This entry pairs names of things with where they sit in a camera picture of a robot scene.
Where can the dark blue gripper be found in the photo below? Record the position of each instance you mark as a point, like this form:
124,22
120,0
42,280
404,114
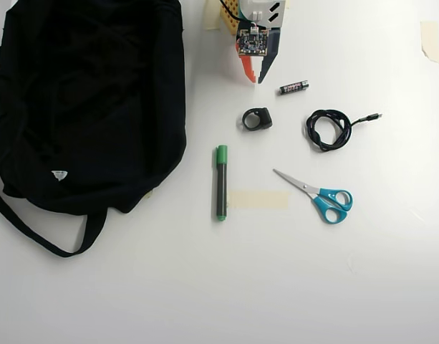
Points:
270,57

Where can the green marker with black barrel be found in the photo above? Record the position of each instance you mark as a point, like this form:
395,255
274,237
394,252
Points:
221,179

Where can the grey teal white robot arm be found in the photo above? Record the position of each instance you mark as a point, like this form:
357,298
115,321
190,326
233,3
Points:
255,5

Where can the yellow perforated robot base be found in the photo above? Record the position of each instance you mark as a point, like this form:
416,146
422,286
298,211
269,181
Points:
228,24

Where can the black fabric bag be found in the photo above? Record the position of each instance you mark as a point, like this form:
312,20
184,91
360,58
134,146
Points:
79,107

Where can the black AA battery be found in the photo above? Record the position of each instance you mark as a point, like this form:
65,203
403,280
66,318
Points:
292,88

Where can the long beige masking tape strip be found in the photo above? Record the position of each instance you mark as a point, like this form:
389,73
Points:
258,200

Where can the torn beige masking tape strip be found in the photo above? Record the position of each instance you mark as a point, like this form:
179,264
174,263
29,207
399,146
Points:
431,39

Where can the bare camera circuit board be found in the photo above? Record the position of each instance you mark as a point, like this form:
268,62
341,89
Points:
251,43

